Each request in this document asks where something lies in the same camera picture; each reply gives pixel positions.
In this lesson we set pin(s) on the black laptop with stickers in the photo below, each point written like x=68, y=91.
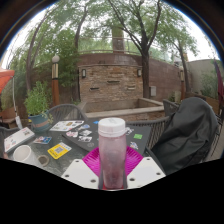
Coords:
x=140, y=141

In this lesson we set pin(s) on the grey wicker armchair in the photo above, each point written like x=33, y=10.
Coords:
x=65, y=111
x=156, y=128

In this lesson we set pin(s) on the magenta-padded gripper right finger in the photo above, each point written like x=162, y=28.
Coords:
x=145, y=171

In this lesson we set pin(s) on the grey wall box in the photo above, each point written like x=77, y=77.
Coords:
x=152, y=91

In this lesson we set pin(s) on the green plant in teal pot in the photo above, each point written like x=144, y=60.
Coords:
x=37, y=100

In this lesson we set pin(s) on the black wall lantern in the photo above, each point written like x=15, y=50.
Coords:
x=83, y=73
x=139, y=72

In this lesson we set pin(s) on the small colourful picture card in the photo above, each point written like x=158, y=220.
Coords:
x=42, y=140

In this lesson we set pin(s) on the silver laptop with stickers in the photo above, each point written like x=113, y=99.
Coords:
x=18, y=139

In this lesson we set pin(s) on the white printed booklet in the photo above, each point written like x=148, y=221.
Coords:
x=66, y=125

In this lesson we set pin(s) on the wooden lamp post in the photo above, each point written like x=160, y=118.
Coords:
x=182, y=85
x=55, y=85

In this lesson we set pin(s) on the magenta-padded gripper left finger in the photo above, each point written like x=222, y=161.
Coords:
x=80, y=173

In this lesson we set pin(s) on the pink bottle with white cap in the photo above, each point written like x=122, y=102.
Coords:
x=112, y=153

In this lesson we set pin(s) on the dark grey jacket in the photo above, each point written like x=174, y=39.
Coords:
x=186, y=133

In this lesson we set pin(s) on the orange patio umbrella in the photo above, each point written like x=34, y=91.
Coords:
x=6, y=78

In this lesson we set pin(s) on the yellow card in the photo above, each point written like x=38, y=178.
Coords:
x=59, y=150

